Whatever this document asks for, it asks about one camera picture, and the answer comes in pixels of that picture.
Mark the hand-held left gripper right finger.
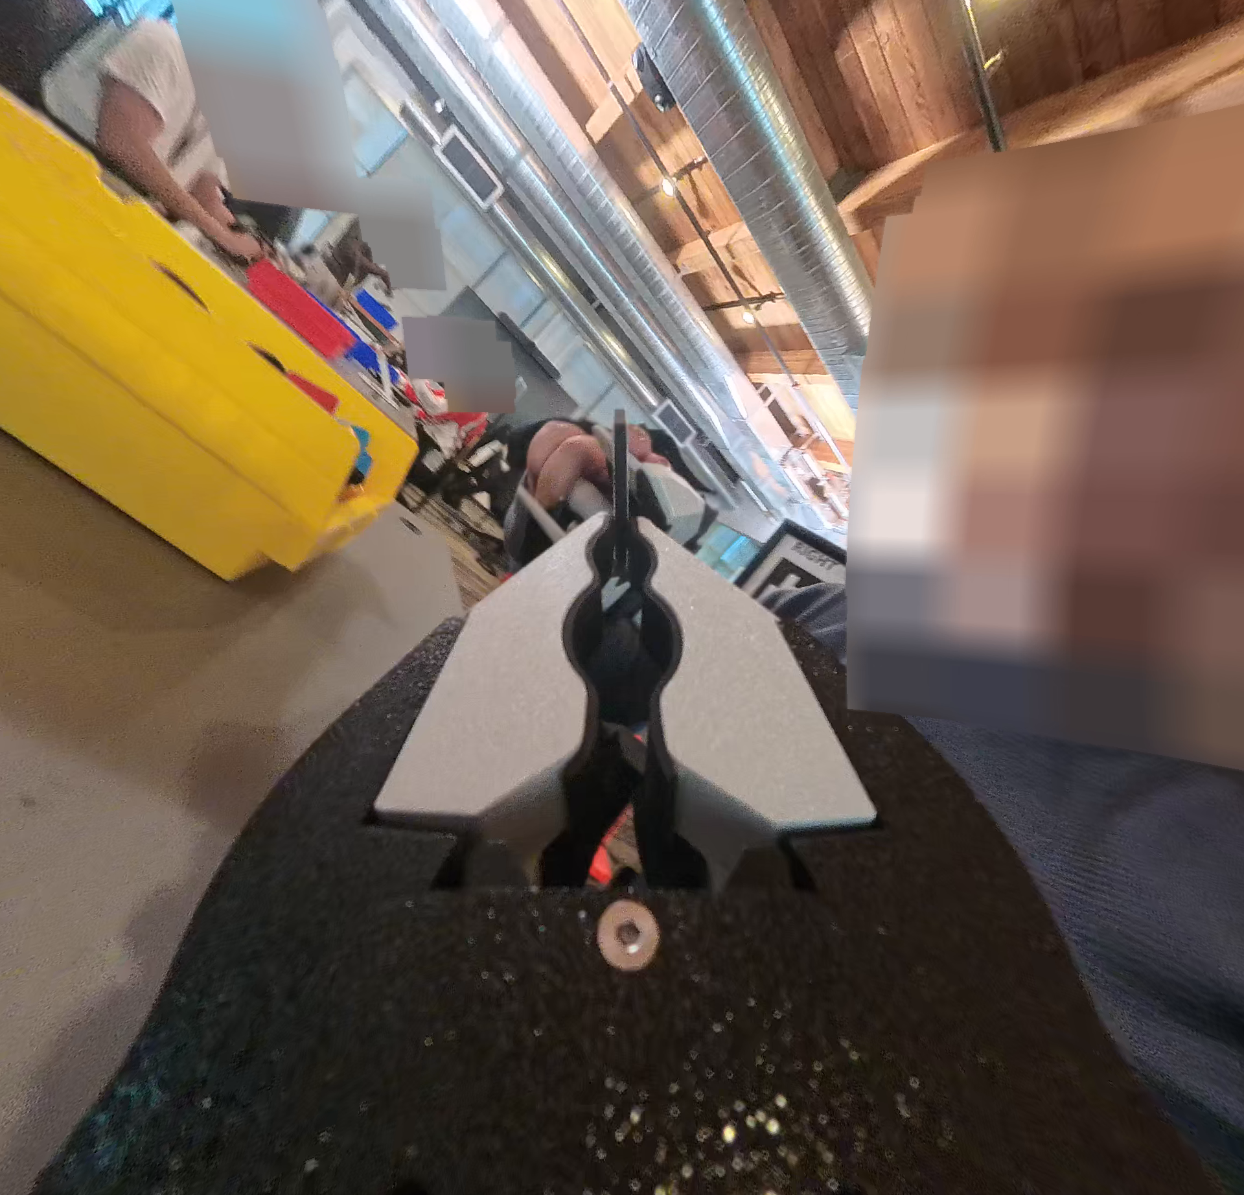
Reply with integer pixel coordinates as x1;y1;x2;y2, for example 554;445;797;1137
630;518;877;893

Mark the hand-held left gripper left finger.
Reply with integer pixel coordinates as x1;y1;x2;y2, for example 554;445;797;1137
372;515;615;887

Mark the thin black piece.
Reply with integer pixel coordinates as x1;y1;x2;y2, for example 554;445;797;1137
610;409;636;624

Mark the person's right hand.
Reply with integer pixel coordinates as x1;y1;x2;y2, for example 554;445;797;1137
525;420;673;511

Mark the small blue bin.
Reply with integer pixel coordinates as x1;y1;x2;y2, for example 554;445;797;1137
353;288;401;372

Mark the red plastic bin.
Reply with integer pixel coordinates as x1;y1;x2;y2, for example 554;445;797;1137
246;259;358;357

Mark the yellow plastic bin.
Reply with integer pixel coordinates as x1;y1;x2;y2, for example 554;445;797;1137
0;85;421;582

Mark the thin silver air duct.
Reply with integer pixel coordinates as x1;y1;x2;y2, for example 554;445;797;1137
329;0;741;499

